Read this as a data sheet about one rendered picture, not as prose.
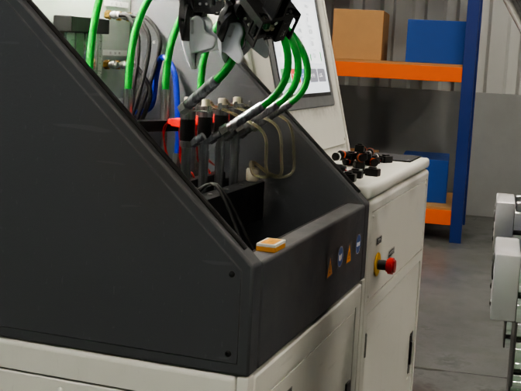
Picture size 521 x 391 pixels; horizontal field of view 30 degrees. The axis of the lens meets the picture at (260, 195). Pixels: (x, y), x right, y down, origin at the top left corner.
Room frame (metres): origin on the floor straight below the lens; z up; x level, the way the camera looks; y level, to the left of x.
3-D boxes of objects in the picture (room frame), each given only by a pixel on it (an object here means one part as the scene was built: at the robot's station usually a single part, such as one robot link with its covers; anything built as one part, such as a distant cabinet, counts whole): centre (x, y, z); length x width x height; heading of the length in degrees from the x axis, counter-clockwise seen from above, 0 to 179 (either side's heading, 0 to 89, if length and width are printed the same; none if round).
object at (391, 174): (2.33, -0.23, 0.97); 0.70 x 0.22 x 0.03; 161
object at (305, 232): (1.64, -0.09, 0.87); 0.62 x 0.04 x 0.16; 161
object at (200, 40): (1.70, 0.12, 1.25); 0.06 x 0.03 x 0.09; 71
